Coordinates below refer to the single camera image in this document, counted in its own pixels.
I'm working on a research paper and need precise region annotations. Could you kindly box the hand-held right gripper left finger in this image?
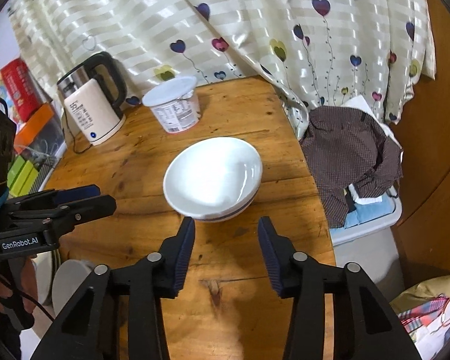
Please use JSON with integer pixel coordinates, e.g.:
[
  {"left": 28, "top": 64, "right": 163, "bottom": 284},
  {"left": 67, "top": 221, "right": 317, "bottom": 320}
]
[{"left": 30, "top": 216, "right": 196, "bottom": 360}]

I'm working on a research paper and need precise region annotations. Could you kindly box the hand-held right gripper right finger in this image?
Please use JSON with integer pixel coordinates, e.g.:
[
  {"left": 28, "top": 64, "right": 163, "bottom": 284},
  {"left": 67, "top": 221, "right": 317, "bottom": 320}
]
[{"left": 257, "top": 216, "right": 422, "bottom": 360}]

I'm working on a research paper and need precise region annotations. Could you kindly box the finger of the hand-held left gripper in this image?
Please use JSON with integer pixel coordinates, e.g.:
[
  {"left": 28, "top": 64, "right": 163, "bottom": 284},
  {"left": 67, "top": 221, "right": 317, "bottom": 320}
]
[
  {"left": 11, "top": 195, "right": 118, "bottom": 234},
  {"left": 7, "top": 184, "right": 101, "bottom": 205}
]

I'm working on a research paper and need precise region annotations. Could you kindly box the white bowl blue stripe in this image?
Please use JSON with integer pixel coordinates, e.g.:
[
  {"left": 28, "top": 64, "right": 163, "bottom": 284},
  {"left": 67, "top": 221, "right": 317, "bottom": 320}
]
[
  {"left": 189, "top": 195, "right": 256, "bottom": 223},
  {"left": 163, "top": 137, "right": 263, "bottom": 219}
]

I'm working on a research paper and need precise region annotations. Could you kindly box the large white plate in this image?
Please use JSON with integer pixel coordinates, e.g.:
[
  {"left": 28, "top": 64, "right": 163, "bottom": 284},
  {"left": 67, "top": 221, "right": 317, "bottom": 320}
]
[{"left": 52, "top": 259, "right": 99, "bottom": 317}]

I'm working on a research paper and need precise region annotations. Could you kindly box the large green box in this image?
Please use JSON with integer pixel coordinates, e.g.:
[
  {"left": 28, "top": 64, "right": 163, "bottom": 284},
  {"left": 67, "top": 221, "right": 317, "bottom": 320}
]
[{"left": 7, "top": 155, "right": 41, "bottom": 199}]

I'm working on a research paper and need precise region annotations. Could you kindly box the orange lid storage bin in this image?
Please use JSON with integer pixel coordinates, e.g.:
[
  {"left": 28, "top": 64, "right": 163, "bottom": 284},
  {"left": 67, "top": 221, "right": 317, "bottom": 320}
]
[{"left": 14, "top": 103, "right": 67, "bottom": 155}]

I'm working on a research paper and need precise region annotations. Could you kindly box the cream electric kettle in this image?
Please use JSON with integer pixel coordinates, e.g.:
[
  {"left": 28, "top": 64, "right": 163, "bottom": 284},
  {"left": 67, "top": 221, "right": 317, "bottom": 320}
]
[{"left": 56, "top": 51, "right": 128, "bottom": 146}]

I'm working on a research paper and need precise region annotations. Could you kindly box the white plastic storage box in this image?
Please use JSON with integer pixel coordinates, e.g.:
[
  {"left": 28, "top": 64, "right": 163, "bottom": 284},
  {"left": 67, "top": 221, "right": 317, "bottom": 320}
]
[{"left": 328, "top": 191, "right": 403, "bottom": 286}]

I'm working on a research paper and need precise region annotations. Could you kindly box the blue cloth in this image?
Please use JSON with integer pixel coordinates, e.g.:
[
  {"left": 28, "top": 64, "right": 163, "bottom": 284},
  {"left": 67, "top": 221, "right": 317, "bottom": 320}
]
[{"left": 343, "top": 197, "right": 397, "bottom": 230}]

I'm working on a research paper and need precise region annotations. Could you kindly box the red cardboard box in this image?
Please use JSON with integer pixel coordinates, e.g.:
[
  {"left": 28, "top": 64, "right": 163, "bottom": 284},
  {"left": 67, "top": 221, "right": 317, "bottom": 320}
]
[{"left": 0, "top": 59, "right": 44, "bottom": 122}]

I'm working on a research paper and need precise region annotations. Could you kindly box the brown dotted shirt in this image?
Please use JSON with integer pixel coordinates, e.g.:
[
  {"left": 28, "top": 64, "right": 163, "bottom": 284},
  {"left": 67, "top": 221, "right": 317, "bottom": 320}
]
[{"left": 300, "top": 106, "right": 404, "bottom": 229}]

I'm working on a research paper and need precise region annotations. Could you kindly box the white yogurt tub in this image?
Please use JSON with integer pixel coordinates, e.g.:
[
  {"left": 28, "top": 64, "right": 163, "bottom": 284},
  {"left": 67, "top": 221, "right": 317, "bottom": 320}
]
[{"left": 142, "top": 76, "right": 201, "bottom": 134}]

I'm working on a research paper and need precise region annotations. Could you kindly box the yellow cloth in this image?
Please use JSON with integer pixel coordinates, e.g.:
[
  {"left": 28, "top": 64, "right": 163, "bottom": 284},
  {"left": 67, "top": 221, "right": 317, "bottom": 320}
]
[{"left": 389, "top": 274, "right": 450, "bottom": 308}]

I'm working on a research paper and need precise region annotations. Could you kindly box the plaid cloth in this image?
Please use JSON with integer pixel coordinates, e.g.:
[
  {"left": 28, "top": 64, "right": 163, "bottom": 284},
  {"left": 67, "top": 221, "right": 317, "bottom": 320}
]
[{"left": 395, "top": 295, "right": 450, "bottom": 347}]

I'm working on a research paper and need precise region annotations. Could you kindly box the heart print curtain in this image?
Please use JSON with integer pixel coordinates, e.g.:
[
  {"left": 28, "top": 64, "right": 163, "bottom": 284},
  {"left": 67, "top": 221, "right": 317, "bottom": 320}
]
[{"left": 7, "top": 0, "right": 436, "bottom": 136}]

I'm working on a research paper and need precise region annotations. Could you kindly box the black kettle cable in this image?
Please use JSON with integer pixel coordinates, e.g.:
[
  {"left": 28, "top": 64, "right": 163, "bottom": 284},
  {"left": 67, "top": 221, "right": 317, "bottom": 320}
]
[{"left": 62, "top": 109, "right": 94, "bottom": 155}]

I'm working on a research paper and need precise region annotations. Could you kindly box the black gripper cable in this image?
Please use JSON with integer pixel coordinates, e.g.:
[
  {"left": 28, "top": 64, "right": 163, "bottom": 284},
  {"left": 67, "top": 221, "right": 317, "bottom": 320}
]
[{"left": 0, "top": 262, "right": 57, "bottom": 323}]

